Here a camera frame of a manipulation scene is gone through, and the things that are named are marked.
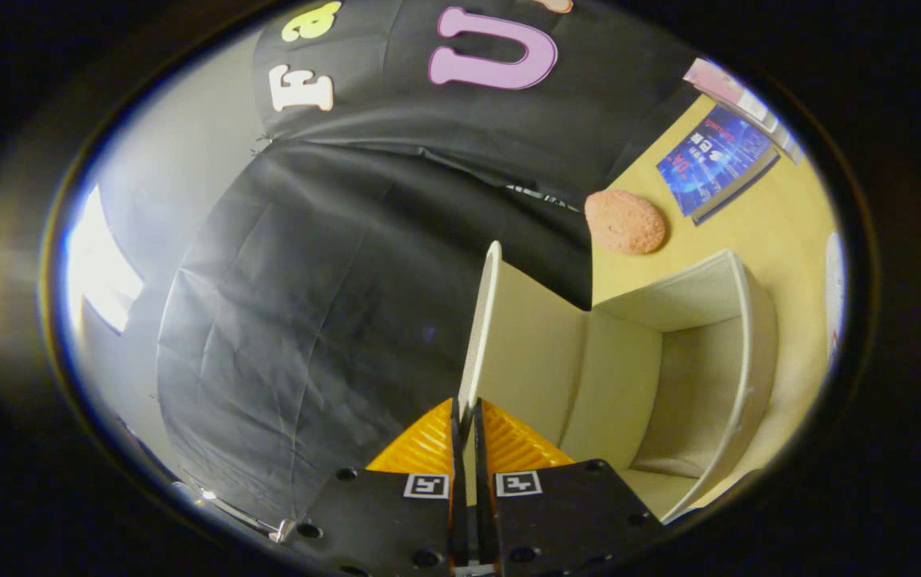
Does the black backdrop cloth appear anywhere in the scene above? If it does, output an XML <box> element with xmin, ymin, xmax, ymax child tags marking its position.
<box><xmin>157</xmin><ymin>0</ymin><xmax>703</xmax><ymax>531</ymax></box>

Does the orange round sponge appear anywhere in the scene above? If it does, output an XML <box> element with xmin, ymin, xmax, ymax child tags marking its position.
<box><xmin>584</xmin><ymin>189</ymin><xmax>668</xmax><ymax>256</ymax></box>

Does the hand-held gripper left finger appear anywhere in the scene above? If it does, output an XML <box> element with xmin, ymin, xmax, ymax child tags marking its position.
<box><xmin>284</xmin><ymin>397</ymin><xmax>467</xmax><ymax>577</ymax></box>

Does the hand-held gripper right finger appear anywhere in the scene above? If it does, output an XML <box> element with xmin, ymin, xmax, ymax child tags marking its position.
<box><xmin>472</xmin><ymin>397</ymin><xmax>667</xmax><ymax>577</ymax></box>

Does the blue cover book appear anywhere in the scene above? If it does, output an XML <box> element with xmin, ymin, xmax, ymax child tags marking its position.
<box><xmin>656</xmin><ymin>104</ymin><xmax>782</xmax><ymax>227</ymax></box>

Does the pink cover book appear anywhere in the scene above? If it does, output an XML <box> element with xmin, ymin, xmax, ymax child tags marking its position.
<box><xmin>682</xmin><ymin>58</ymin><xmax>807</xmax><ymax>166</ymax></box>

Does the beige fabric storage box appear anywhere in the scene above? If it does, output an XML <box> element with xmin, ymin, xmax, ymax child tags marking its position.
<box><xmin>458</xmin><ymin>240</ymin><xmax>779</xmax><ymax>527</ymax></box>

